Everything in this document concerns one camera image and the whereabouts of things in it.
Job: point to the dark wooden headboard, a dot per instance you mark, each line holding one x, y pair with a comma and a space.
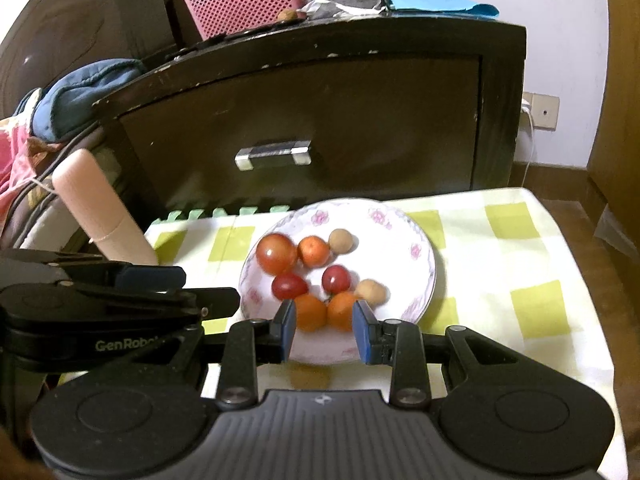
75, 15

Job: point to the beige wall socket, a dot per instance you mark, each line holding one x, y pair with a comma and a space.
542, 110

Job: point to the pink plastic basket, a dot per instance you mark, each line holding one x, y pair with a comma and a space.
240, 0

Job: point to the green checked tablecloth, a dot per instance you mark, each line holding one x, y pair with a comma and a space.
500, 270

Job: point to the white floral plate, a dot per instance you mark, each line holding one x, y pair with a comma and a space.
395, 270

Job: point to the red cherry tomato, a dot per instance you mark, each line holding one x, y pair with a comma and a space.
336, 278
289, 286

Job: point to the blue cloth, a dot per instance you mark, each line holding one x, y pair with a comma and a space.
80, 95

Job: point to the pink printed blanket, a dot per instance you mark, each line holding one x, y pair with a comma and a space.
12, 160

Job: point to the brown walnut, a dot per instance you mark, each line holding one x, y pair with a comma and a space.
287, 15

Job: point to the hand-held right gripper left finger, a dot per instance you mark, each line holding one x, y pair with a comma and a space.
289, 332

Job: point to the blue paper sheet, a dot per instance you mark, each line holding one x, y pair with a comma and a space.
435, 1

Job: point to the grey plastic bag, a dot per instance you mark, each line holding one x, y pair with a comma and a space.
345, 2

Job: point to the small mandarin orange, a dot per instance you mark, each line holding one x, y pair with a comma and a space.
341, 311
314, 251
310, 312

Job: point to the large red tomato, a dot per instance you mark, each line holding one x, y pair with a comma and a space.
276, 253

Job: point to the green foam mat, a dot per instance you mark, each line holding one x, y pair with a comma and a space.
220, 212

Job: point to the dark wooden nightstand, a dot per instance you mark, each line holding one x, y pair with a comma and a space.
375, 105

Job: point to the brown wooden cabinet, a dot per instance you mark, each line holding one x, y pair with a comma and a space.
620, 110

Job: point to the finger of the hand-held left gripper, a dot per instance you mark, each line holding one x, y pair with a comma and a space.
150, 276
215, 300

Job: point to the pink ribbed cup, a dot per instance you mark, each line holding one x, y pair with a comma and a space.
105, 210

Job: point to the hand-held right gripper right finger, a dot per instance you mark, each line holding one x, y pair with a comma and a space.
361, 335

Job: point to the brown longan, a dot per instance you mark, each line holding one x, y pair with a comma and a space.
371, 292
342, 241

